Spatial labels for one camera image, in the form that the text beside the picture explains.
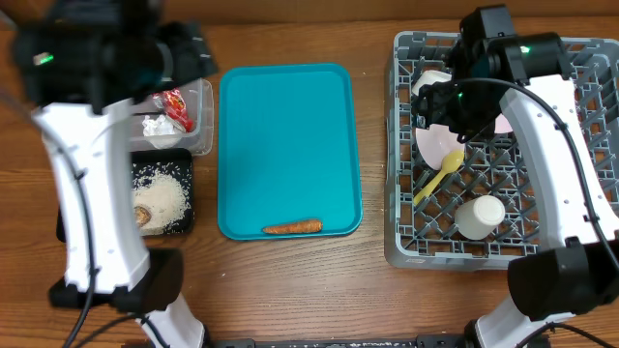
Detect white round plate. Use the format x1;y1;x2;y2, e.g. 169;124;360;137
494;114;513;134

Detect red wrapper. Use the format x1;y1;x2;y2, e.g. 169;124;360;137
152;88;194;132

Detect pink white bowl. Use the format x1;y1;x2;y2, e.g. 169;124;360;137
415;124;465;170

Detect cream white bowl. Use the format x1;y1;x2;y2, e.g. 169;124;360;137
411;70;452;97

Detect yellow plastic spoon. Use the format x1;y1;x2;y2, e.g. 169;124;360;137
413;150;465;206

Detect white tissue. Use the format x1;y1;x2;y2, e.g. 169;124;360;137
141;114;177;136

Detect white plastic cup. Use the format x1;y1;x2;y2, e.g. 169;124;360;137
455;195;506;241

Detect white rice pile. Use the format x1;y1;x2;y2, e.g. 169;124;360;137
133;174;187;236

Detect brown food scraps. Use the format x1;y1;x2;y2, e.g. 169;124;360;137
133;206;152;227

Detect orange carrot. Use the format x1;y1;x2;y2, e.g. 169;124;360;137
262;219;323;235

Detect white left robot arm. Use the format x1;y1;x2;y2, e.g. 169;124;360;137
11;1;215;347

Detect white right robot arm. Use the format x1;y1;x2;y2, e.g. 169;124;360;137
411;5;618;347

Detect black waste tray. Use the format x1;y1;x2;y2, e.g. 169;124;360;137
131;148;194;236

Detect clear plastic bin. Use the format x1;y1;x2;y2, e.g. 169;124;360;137
130;79;214;156

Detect grey dish rack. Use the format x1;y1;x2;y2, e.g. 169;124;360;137
384;31;618;272

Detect teal plastic tray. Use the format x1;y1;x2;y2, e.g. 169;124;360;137
217;63;363;241

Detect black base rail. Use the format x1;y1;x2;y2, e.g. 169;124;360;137
204;333;479;348

